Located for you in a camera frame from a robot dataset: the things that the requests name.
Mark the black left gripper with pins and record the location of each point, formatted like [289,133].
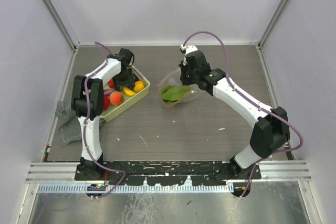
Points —
[128,82]

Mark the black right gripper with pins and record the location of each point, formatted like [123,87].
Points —
[184,80]

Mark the yellow toy banana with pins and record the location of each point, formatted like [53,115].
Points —
[128,92]

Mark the red toy apple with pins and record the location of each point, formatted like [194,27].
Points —
[106,103]

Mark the clear zip bag orange zipper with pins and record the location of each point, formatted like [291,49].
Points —
[173,79]

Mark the green toy lettuce leaf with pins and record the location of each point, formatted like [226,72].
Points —
[171,94]

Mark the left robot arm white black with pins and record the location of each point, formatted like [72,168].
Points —
[88,104]

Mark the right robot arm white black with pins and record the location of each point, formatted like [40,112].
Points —
[270,131]

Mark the small orange toy fruit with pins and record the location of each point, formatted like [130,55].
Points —
[138,86]

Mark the red toy pepper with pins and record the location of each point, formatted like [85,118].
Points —
[111,83]

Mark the purple toy eggplant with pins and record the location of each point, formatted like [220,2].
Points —
[107,92]

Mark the pale green plastic basket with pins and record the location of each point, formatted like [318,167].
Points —
[113,111]

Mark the grey cloth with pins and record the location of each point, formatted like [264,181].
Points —
[70,129]

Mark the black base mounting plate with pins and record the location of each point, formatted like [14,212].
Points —
[137,173]

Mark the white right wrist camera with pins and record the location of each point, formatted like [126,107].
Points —
[188,49]

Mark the slotted cable duct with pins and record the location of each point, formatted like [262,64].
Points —
[123,189]

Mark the aluminium frame rail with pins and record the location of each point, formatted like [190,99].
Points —
[292,169]

